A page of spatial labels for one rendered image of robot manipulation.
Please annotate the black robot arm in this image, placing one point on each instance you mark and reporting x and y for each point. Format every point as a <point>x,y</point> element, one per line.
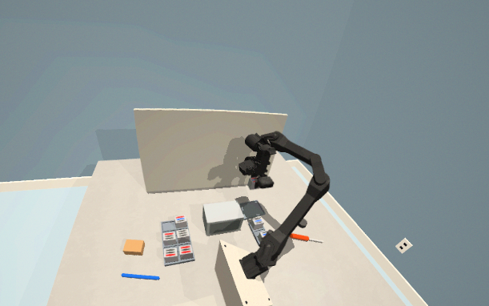
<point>274,242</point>

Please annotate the beige flat panel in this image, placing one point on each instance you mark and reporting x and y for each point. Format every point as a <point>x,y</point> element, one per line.
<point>182,149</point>

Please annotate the orange rectangular block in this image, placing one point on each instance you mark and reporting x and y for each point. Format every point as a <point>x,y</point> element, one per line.
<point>134,247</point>

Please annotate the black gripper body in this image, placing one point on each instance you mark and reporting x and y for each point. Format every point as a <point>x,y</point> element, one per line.
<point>264,181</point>

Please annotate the orange-handled screwdriver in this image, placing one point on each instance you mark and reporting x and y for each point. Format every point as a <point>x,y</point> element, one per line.
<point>300,237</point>

